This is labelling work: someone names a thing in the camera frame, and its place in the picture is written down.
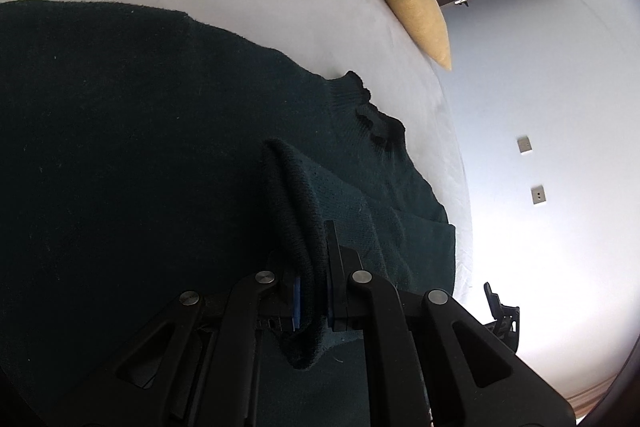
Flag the upper wall switch plate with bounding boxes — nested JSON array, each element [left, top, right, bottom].
[[516, 136, 533, 154]]

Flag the dark green knit sweater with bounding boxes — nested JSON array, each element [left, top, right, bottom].
[[1, 1, 456, 426]]

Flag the lower wall socket plate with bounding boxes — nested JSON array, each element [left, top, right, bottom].
[[530, 185, 547, 205]]

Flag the yellow pillow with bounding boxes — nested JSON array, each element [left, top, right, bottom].
[[385, 0, 452, 70]]

